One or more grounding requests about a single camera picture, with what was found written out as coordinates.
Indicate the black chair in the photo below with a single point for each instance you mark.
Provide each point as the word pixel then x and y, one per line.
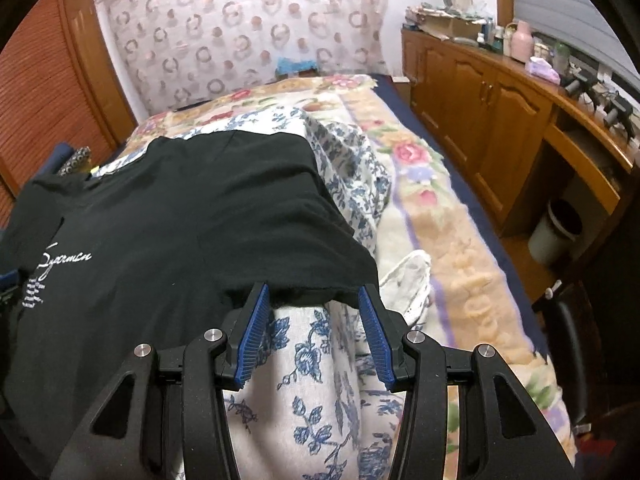
pixel 565 340

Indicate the black t-shirt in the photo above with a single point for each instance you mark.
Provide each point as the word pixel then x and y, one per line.
pixel 175 235

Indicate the wooden cabinet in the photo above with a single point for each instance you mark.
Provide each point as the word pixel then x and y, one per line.
pixel 500 110

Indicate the grey window blind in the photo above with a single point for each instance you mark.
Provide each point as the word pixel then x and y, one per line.
pixel 575 10

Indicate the dark medallion patterned garment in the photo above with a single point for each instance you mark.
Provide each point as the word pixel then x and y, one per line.
pixel 77 160

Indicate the pink bottle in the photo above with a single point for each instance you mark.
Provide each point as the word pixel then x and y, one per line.
pixel 522 42

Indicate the peach floral blanket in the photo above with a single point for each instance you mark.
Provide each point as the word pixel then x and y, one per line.
pixel 450 200

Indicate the white crumpled cloth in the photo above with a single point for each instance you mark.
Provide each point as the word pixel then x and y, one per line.
pixel 405 285

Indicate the purple cloth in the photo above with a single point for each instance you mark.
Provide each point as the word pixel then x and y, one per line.
pixel 542 70

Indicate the plain wooden door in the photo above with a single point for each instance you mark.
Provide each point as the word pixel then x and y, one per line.
pixel 95 60

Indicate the cardboard box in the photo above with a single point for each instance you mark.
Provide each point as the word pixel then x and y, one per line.
pixel 450 27

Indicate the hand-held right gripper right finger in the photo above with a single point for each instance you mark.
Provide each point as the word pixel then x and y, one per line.
pixel 375 340

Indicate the white trash bin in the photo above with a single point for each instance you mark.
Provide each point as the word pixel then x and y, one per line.
pixel 550 240

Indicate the wooden slatted door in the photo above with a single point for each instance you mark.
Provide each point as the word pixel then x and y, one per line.
pixel 35 110

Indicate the blue plastic bag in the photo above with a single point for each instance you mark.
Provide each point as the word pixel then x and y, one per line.
pixel 295 66

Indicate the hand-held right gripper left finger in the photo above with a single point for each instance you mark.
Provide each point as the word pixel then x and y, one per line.
pixel 252 335

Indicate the black dumbbell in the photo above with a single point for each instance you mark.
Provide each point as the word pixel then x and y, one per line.
pixel 617 110
pixel 582 85

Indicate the circle patterned curtain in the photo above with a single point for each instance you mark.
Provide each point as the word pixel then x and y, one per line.
pixel 225 35

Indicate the navy folded garment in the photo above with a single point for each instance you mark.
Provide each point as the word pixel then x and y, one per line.
pixel 56 157

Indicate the blue floral white sheet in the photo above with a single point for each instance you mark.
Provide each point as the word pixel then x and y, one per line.
pixel 310 410

